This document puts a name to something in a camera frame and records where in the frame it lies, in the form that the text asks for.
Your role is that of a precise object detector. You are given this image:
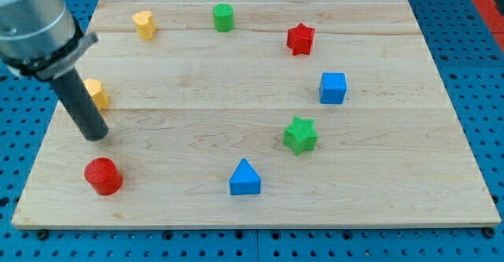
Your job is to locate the yellow star block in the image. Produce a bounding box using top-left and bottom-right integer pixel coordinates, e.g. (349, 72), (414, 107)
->
(83, 79), (109, 110)

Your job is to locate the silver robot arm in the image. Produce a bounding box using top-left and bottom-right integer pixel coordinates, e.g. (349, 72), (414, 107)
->
(1, 0), (98, 81)

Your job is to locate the wooden board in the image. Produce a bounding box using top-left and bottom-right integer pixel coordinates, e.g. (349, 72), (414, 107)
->
(12, 0), (501, 230)

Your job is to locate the green star block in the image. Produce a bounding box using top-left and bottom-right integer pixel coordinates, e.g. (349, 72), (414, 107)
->
(283, 116), (318, 156)

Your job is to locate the red star block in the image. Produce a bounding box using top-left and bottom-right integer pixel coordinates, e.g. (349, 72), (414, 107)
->
(287, 23), (315, 55)

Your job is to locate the blue triangle block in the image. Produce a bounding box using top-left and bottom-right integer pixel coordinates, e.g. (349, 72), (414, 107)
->
(228, 158), (261, 195)

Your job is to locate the blue cube block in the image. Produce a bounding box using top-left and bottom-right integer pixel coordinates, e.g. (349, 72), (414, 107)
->
(319, 72), (347, 105)

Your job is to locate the green cylinder block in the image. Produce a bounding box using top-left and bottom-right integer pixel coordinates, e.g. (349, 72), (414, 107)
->
(213, 3), (234, 32)

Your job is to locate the yellow heart block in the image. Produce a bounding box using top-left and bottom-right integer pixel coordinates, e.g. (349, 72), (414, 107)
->
(132, 10), (157, 40)

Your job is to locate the red cylinder block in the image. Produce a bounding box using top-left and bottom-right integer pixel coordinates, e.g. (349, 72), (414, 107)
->
(83, 157), (123, 196)

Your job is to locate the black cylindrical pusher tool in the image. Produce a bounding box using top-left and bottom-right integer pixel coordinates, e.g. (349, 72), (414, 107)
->
(50, 68), (109, 141)

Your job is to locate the red tape strip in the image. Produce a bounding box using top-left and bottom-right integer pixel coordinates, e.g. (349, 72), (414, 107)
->
(471, 0), (503, 50)

